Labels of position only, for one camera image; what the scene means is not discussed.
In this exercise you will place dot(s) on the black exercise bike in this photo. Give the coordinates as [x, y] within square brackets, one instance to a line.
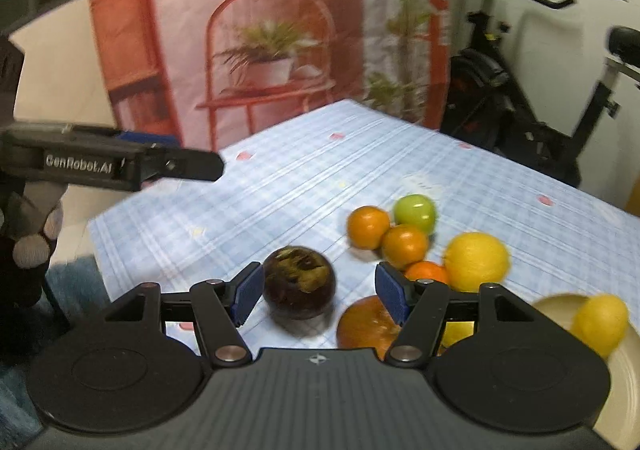
[480, 80]

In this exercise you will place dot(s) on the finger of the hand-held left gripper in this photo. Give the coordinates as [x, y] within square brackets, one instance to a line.
[195, 165]
[145, 138]

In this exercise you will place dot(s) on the red apple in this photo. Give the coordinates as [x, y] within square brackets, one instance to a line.
[362, 327]

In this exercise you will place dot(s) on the small orange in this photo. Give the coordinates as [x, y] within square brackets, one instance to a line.
[427, 272]

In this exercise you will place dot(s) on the person's left hand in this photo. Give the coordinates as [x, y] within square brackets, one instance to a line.
[31, 252]

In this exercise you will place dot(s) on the dark purple mangosteen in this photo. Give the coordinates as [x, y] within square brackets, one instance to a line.
[295, 302]

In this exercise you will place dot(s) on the yellow lemon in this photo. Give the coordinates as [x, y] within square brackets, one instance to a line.
[600, 325]
[475, 262]
[457, 332]

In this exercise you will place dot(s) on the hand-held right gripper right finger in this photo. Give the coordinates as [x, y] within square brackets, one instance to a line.
[391, 292]

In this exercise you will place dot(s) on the green apple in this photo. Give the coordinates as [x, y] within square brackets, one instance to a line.
[415, 212]

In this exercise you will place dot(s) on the blue plaid tablecloth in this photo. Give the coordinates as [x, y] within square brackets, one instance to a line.
[300, 170]

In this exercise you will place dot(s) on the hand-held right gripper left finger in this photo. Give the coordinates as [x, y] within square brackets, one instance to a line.
[248, 292]

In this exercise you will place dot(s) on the cream round plate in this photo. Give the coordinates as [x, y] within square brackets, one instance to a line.
[625, 395]

